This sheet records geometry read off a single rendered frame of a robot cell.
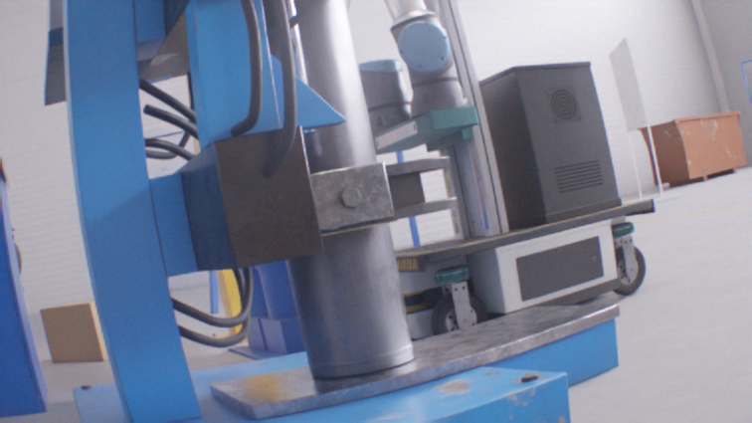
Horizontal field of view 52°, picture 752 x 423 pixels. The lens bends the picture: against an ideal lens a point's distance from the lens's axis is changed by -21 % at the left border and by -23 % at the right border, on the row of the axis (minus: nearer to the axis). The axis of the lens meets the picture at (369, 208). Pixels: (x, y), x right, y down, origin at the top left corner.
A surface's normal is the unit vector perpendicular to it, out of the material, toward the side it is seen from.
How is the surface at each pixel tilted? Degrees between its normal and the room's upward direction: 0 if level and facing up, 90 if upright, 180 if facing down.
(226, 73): 90
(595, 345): 90
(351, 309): 90
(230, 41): 90
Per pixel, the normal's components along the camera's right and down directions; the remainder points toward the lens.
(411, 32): -0.09, 0.09
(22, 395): 0.37, -0.08
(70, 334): -0.38, 0.06
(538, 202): -0.94, 0.18
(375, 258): 0.62, -0.13
